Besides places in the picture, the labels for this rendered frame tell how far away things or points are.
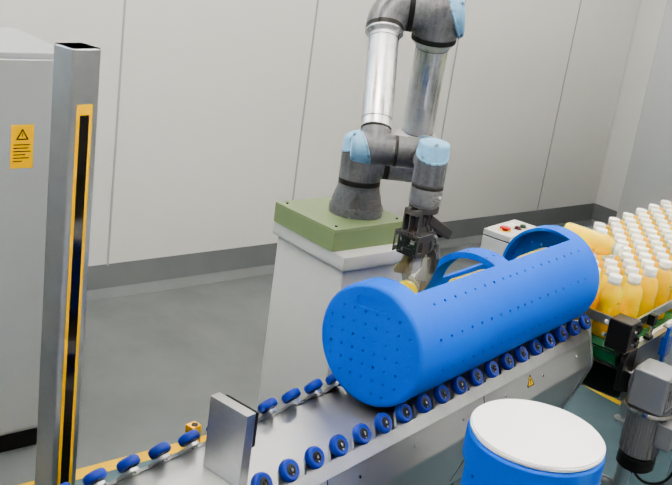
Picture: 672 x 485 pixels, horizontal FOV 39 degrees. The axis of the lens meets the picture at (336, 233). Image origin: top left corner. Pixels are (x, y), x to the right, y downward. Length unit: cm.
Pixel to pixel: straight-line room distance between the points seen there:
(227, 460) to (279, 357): 95
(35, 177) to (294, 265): 104
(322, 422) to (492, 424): 38
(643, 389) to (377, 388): 105
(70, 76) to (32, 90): 148
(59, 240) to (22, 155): 144
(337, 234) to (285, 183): 302
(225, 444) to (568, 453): 68
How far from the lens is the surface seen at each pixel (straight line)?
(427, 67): 250
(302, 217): 260
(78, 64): 177
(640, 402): 299
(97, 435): 385
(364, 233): 257
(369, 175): 260
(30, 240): 338
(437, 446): 229
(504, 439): 199
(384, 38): 239
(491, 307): 229
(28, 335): 352
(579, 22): 707
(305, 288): 265
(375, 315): 211
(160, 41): 488
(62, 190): 182
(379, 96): 232
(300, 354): 272
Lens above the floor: 197
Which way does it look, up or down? 18 degrees down
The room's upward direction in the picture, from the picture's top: 8 degrees clockwise
